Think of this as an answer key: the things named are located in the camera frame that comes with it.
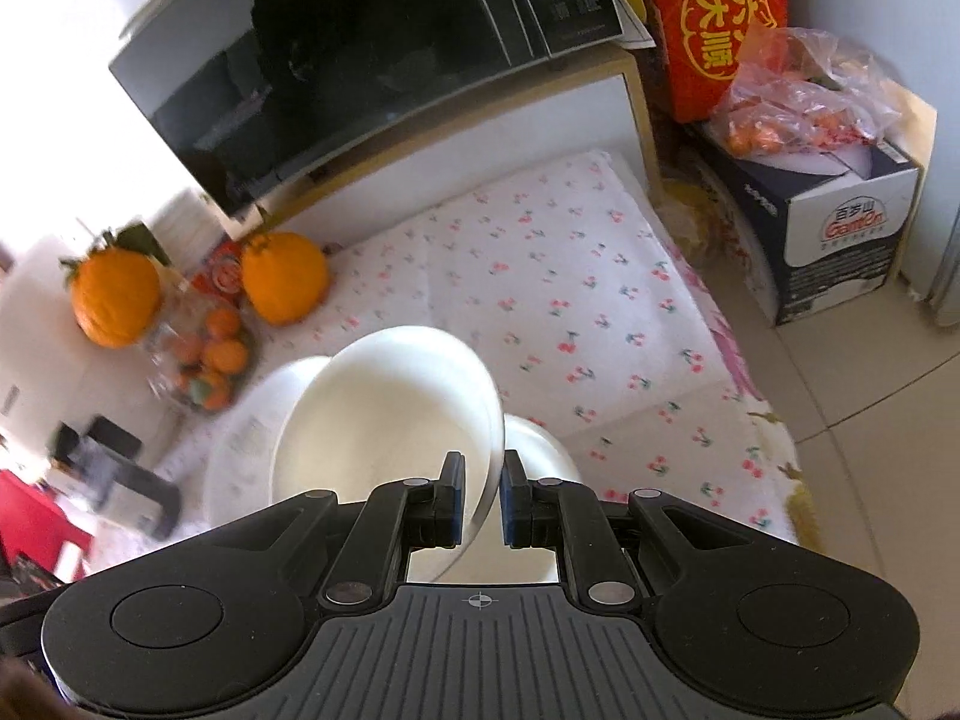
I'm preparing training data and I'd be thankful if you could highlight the white glass bowl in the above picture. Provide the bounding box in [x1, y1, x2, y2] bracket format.
[438, 415, 581, 585]

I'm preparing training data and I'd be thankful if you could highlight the cream bowl front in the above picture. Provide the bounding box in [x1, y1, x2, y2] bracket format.
[270, 325, 506, 583]

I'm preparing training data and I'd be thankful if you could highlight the large blue patterned plate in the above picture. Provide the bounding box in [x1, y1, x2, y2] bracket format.
[202, 356, 331, 528]

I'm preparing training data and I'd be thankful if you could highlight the stack of white paper bowls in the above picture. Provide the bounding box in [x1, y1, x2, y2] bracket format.
[146, 188, 223, 273]

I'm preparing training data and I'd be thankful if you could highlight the cherry print tablecloth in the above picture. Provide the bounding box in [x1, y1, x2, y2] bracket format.
[81, 146, 815, 579]

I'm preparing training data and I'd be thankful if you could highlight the glass jar of tangerines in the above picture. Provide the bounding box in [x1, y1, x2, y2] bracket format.
[142, 281, 259, 415]

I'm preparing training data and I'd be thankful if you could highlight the large orange on table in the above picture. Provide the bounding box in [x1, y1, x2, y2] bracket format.
[241, 231, 332, 327]

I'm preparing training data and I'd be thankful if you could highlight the red round tin can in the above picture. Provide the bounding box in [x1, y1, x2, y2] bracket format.
[189, 236, 244, 307]

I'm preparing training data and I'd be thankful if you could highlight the white air fryer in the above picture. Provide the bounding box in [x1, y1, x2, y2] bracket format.
[0, 242, 182, 466]

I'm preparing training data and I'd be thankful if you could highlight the orange on jar top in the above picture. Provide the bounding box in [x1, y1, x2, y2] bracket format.
[59, 223, 171, 349]

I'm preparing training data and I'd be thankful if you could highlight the red plastic stool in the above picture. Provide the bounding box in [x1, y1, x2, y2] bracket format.
[0, 470, 93, 583]

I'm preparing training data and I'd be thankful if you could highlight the black white cardboard box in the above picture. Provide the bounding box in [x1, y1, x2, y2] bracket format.
[690, 127, 921, 325]

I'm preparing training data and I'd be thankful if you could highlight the white wooden microwave stand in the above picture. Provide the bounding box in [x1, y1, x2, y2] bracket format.
[221, 44, 662, 245]

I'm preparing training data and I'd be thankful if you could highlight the black microwave oven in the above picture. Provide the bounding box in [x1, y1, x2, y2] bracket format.
[110, 0, 623, 223]

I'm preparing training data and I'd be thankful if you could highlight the plastic bag of tangerines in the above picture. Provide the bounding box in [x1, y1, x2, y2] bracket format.
[704, 25, 903, 160]

